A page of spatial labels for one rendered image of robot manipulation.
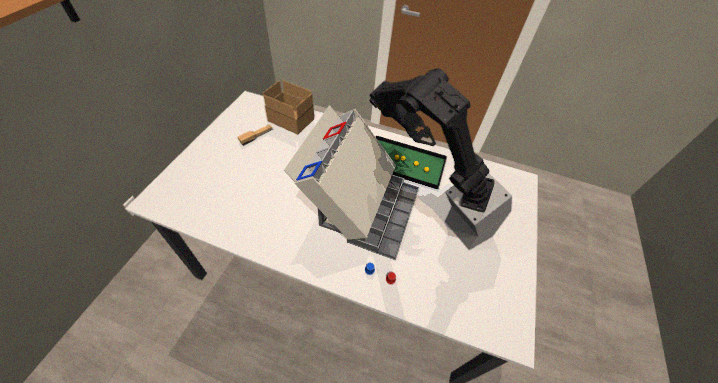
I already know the green tray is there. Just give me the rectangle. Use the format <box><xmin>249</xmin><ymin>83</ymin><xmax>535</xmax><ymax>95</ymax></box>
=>
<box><xmin>376</xmin><ymin>135</ymin><xmax>447</xmax><ymax>190</ymax></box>

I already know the brown cardboard box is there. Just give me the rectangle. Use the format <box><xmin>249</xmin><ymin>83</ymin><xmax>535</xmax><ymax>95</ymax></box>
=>
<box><xmin>263</xmin><ymin>80</ymin><xmax>314</xmax><ymax>135</ymax></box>

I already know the blue square funnel rim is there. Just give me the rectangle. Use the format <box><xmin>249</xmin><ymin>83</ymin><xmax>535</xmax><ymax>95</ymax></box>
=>
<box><xmin>296</xmin><ymin>161</ymin><xmax>322</xmax><ymax>181</ymax></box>

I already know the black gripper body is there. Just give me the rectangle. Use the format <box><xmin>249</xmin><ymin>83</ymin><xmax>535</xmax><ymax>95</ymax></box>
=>
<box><xmin>397</xmin><ymin>111</ymin><xmax>424</xmax><ymax>141</ymax></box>

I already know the grey slanted cover panel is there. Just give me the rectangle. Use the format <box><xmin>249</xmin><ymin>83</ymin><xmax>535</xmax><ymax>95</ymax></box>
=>
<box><xmin>283</xmin><ymin>105</ymin><xmax>419</xmax><ymax>260</ymax></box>

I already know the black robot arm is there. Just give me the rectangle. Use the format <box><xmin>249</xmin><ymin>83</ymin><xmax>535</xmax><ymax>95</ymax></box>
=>
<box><xmin>369</xmin><ymin>68</ymin><xmax>494</xmax><ymax>212</ymax></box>

